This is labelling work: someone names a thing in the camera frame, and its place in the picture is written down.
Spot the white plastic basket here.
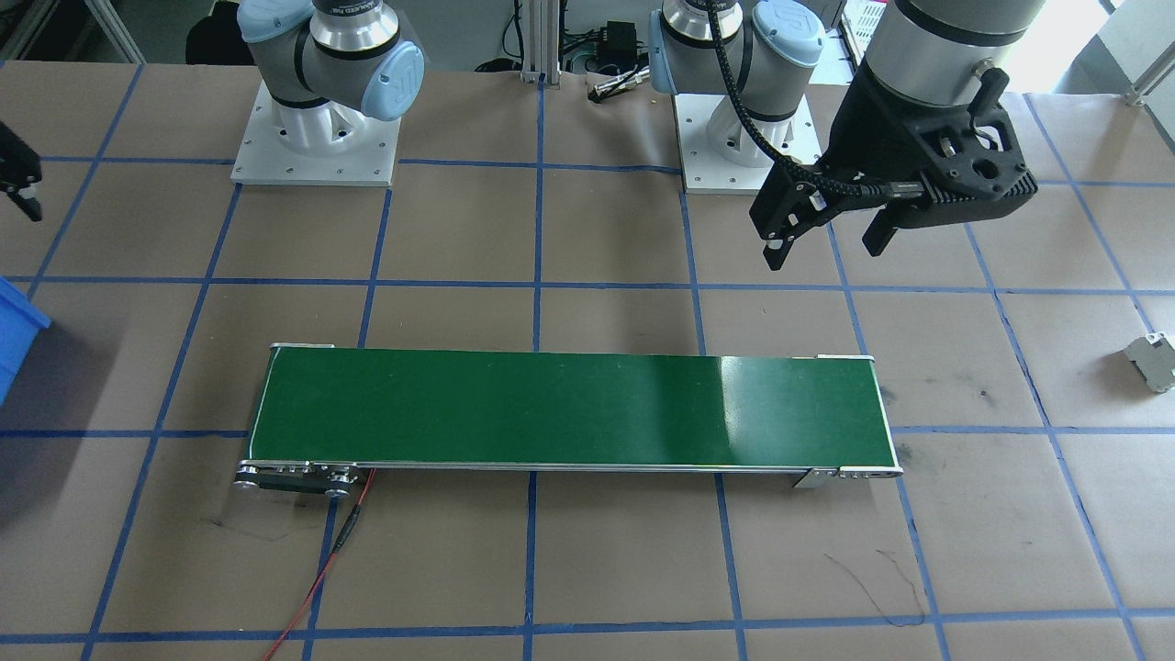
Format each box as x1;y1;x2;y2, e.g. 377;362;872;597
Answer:
840;0;896;65

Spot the blue plastic bin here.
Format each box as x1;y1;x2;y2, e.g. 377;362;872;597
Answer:
0;275;53;409

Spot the silver metal connector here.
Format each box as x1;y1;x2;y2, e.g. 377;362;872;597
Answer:
592;73;655;102

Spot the green conveyor belt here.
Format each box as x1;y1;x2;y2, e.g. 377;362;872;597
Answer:
231;343;905;501

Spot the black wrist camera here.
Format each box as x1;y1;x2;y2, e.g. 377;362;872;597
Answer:
921;174;1040;223

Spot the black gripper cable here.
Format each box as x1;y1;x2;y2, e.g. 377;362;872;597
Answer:
705;0;923;198

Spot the black adapter with cables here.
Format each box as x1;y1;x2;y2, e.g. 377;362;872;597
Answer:
597;23;643;65

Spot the red black conveyor wire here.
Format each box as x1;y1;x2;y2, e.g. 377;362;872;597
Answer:
264;468;377;661

